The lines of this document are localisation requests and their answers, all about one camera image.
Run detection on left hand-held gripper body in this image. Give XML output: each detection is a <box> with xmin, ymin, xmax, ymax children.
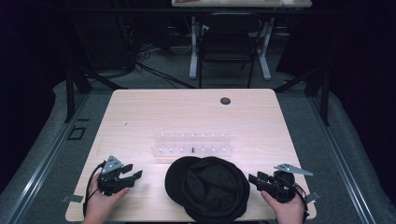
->
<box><xmin>97</xmin><ymin>155</ymin><xmax>132</xmax><ymax>197</ymax></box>

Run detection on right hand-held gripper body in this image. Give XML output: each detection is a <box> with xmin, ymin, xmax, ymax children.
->
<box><xmin>262</xmin><ymin>162</ymin><xmax>314</xmax><ymax>204</ymax></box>

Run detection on black cap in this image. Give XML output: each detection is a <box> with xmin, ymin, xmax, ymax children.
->
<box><xmin>163</xmin><ymin>155</ymin><xmax>251</xmax><ymax>224</ymax></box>

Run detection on person's left hand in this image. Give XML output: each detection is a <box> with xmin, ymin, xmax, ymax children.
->
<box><xmin>81</xmin><ymin>173</ymin><xmax>131</xmax><ymax>224</ymax></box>

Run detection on person's right hand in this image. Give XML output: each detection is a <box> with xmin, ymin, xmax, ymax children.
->
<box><xmin>260</xmin><ymin>185</ymin><xmax>308</xmax><ymax>224</ymax></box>

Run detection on grey metal table clip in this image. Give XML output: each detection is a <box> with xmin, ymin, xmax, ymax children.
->
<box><xmin>61</xmin><ymin>194</ymin><xmax>84</xmax><ymax>204</ymax></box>
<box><xmin>305</xmin><ymin>189</ymin><xmax>322</xmax><ymax>205</ymax></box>

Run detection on clear acrylic peg rack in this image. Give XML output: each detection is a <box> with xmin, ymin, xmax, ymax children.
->
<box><xmin>150</xmin><ymin>131</ymin><xmax>234</xmax><ymax>159</ymax></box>

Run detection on black metal stand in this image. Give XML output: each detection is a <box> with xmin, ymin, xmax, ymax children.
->
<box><xmin>64</xmin><ymin>65</ymin><xmax>129</xmax><ymax>123</ymax></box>
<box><xmin>273</xmin><ymin>65</ymin><xmax>332</xmax><ymax>127</ymax></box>

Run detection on black chair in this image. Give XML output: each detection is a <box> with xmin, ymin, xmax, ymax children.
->
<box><xmin>197</xmin><ymin>12</ymin><xmax>263</xmax><ymax>90</ymax></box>

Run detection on white-legged desk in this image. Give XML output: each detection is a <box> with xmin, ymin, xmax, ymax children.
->
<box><xmin>170</xmin><ymin>0</ymin><xmax>314</xmax><ymax>81</ymax></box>

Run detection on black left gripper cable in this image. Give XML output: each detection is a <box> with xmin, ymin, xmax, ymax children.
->
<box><xmin>82</xmin><ymin>161</ymin><xmax>107</xmax><ymax>217</ymax></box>

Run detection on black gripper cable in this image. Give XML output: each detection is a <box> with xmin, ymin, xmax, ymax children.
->
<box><xmin>288</xmin><ymin>175</ymin><xmax>310</xmax><ymax>220</ymax></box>
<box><xmin>82</xmin><ymin>161</ymin><xmax>107</xmax><ymax>217</ymax></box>

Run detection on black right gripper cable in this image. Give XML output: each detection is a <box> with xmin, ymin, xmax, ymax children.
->
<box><xmin>288</xmin><ymin>175</ymin><xmax>310</xmax><ymax>220</ymax></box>

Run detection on aluminium floor rail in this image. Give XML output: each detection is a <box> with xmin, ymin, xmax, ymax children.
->
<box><xmin>307</xmin><ymin>95</ymin><xmax>378</xmax><ymax>224</ymax></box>
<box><xmin>5</xmin><ymin>92</ymin><xmax>92</xmax><ymax>224</ymax></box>

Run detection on black floor cables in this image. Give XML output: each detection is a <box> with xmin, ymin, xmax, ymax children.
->
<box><xmin>134</xmin><ymin>43</ymin><xmax>198</xmax><ymax>90</ymax></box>

